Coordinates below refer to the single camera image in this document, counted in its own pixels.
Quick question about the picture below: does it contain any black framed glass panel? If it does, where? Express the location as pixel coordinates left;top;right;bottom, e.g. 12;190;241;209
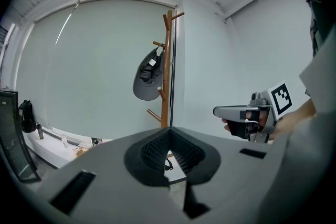
0;88;42;184

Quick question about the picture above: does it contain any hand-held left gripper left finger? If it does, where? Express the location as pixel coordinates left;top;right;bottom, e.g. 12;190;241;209
123;126;171;187

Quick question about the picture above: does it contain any grey cap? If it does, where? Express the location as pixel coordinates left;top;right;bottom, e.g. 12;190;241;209
132;44;166;101

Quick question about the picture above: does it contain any person's right forearm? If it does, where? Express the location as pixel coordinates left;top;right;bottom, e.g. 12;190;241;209
270;99;317;141

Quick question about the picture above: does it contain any dark water bottle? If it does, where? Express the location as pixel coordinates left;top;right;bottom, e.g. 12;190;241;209
36;123;45;140

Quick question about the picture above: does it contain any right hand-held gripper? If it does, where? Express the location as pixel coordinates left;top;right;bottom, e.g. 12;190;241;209
213;80;293;144

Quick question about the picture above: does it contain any person's right hand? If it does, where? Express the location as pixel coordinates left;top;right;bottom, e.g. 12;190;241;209
222;112;266;133

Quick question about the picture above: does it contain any black upright backpack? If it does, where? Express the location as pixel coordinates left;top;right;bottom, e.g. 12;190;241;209
17;99;38;134

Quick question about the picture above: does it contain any golden wire ornament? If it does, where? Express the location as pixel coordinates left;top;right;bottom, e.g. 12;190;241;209
74;145;92;157

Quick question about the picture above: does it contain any dark green printed shirt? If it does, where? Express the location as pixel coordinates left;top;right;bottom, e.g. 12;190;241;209
305;0;335;58

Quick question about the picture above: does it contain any white window ledge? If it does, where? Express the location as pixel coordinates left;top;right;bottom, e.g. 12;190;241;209
22;125;114;169

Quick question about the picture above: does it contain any wooden coat rack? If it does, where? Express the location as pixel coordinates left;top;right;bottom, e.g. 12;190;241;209
146;10;185;158

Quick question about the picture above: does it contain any grey roller blind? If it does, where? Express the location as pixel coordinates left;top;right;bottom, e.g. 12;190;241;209
15;0;177;140

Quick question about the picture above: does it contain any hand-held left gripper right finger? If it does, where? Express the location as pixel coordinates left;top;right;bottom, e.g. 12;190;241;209
170;126;222;220

